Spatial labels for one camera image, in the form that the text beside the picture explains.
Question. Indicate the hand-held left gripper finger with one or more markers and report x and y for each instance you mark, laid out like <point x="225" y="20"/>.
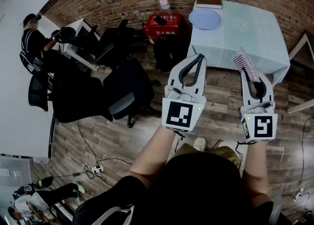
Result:
<point x="204" y="77"/>
<point x="175" y="72"/>

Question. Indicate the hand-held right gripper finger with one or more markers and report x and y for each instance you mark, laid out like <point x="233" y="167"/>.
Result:
<point x="269" y="91"/>
<point x="246" y="89"/>

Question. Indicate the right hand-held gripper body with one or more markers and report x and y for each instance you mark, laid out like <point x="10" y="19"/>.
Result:
<point x="247" y="121"/>

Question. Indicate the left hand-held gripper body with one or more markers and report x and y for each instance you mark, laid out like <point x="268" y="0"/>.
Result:
<point x="182" y="91"/>

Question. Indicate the large light blue plate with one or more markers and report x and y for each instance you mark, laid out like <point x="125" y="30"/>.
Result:
<point x="204" y="18"/>

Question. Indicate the person's left forearm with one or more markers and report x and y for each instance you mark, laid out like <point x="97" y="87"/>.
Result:
<point x="154" y="153"/>

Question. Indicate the person's right forearm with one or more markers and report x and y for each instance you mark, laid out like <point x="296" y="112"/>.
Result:
<point x="255" y="170"/>

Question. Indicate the black backpack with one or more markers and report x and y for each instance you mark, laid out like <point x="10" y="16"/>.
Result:
<point x="169" y="52"/>

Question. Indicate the red box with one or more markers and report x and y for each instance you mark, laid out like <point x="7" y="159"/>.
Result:
<point x="169" y="31"/>

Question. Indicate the pale green tablecloth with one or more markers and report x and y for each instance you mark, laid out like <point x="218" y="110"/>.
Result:
<point x="245" y="42"/>

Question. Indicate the person's white shoe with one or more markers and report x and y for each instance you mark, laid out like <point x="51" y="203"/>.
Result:
<point x="200" y="143"/>

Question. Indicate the black ribbed flat case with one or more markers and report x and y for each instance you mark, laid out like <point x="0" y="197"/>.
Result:
<point x="160" y="21"/>

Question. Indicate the person's olive shorts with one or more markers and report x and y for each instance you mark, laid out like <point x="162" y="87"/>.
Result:
<point x="186" y="149"/>

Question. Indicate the clear bottle with lilac lid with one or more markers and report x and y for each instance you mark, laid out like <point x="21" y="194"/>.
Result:
<point x="164" y="2"/>

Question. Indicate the brown hardcover book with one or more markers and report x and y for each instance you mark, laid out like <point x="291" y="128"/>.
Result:
<point x="209" y="1"/>

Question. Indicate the person's black shirt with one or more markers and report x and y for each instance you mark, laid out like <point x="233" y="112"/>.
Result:
<point x="196" y="189"/>

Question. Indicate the white desk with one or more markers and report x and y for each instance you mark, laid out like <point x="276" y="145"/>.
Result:
<point x="81" y="26"/>

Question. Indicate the white power strip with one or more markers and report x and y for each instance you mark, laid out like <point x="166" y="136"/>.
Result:
<point x="97" y="169"/>

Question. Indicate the black headset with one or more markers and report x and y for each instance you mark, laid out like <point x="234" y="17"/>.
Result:
<point x="65" y="34"/>

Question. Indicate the black mesh office chair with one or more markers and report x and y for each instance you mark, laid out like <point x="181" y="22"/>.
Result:
<point x="38" y="91"/>

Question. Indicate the white furniture frame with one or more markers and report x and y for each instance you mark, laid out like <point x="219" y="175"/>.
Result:
<point x="300" y="45"/>

